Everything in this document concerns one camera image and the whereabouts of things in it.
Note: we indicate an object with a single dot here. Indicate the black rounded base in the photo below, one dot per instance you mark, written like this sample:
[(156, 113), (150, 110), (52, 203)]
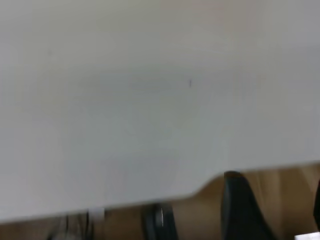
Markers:
[(155, 225)]

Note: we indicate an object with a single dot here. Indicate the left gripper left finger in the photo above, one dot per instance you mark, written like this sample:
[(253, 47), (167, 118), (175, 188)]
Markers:
[(240, 212)]

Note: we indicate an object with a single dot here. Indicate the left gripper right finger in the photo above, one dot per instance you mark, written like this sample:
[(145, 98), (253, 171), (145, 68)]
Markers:
[(317, 210)]

